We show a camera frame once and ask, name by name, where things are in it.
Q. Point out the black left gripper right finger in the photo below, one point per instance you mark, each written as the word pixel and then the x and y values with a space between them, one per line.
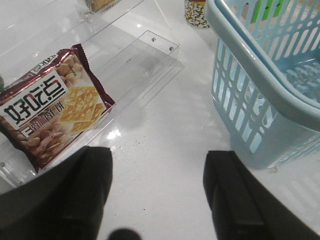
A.
pixel 242 208

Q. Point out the maroon almond cracker packet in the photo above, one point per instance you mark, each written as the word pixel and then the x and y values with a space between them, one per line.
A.
pixel 46 109

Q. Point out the yellow popcorn paper cup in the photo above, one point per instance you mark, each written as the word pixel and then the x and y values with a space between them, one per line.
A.
pixel 194 13

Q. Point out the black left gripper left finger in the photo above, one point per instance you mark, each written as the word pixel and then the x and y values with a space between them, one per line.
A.
pixel 64 203

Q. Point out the light blue plastic basket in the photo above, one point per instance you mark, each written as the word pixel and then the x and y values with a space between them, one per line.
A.
pixel 266 77

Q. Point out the clear acrylic display shelf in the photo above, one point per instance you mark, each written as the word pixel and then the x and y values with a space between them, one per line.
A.
pixel 126 58

